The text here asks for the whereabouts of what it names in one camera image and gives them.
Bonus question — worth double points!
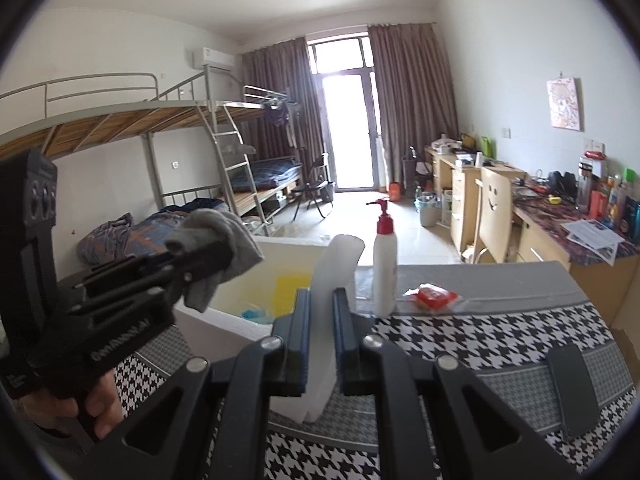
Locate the white red pump bottle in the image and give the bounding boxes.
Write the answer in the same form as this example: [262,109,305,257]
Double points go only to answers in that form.
[366,198,399,318]

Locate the wooden smiley chair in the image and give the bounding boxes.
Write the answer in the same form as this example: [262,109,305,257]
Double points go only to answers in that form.
[472,166,513,264]

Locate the brown curtain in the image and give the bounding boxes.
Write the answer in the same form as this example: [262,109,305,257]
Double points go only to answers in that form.
[240,36,326,181]
[367,22,460,193]

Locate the printed paper sheets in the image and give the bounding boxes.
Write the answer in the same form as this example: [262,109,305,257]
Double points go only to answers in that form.
[565,217,626,266]

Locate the row of toiletry bottles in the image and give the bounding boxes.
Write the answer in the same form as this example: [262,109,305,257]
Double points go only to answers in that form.
[575,155,640,238]

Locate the houndstooth tablecloth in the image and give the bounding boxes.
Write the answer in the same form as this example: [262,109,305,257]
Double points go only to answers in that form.
[112,260,636,480]

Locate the glass balcony door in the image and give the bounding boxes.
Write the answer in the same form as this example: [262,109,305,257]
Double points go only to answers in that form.
[306,35,383,193]

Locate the person's left forearm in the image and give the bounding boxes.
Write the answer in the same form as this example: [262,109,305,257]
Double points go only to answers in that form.
[10,410,101,480]

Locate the person's left hand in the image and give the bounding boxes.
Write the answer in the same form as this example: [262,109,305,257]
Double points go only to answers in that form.
[20,372,126,441]

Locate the black headphones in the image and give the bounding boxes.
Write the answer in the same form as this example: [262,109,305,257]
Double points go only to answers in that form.
[547,171,578,196]

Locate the blue face mask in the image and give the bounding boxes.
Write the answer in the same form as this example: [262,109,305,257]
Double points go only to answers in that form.
[241,302,276,323]

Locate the metal bunk ladder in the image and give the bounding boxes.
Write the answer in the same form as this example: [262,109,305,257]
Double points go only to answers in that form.
[210,105,273,238]

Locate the grey sock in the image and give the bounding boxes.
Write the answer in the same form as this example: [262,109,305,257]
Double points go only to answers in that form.
[165,208,266,312]

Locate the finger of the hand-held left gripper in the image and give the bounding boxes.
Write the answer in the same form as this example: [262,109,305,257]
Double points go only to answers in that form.
[82,240,233,286]
[67,260,236,318]

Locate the plain wooden desk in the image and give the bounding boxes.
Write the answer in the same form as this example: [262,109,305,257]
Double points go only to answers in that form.
[425,146,526,261]

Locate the hanging dark clothes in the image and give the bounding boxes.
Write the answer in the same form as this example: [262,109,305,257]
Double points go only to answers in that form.
[265,100,301,148]

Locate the white air conditioner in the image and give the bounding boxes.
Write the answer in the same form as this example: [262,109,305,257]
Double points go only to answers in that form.
[192,47,236,72]

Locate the white foam box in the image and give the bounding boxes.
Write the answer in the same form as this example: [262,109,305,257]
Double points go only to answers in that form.
[172,237,361,361]

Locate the pink wall picture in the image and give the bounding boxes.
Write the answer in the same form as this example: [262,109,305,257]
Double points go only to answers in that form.
[546,76,583,132]

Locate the dark green phone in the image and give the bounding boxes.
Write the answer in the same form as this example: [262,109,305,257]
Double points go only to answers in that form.
[545,344,601,441]

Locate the metal bunk bed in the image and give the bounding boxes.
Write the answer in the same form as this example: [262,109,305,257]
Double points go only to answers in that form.
[205,72,306,236]
[0,72,241,261]

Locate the black folding chair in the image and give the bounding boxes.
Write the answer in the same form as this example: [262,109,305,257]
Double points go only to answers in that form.
[291,152,335,221]

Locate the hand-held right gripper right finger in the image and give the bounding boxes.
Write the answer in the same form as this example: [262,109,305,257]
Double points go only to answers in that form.
[332,287,583,480]

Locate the red snack packet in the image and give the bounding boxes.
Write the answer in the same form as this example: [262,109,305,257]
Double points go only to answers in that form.
[404,283,461,313]

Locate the dark blue bedding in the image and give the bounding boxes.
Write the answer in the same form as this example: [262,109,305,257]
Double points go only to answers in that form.
[245,156,303,193]

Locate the wooden desk with patterned top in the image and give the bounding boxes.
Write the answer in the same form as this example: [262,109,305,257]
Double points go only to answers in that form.
[512,187,640,326]

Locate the grey waste bin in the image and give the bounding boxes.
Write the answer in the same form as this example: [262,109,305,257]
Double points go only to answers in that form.
[417,195,443,228]

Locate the blue patterned quilt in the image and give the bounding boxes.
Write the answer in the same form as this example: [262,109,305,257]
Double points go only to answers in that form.
[77,210,201,266]

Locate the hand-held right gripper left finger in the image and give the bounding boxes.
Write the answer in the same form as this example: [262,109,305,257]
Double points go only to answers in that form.
[97,287,312,480]

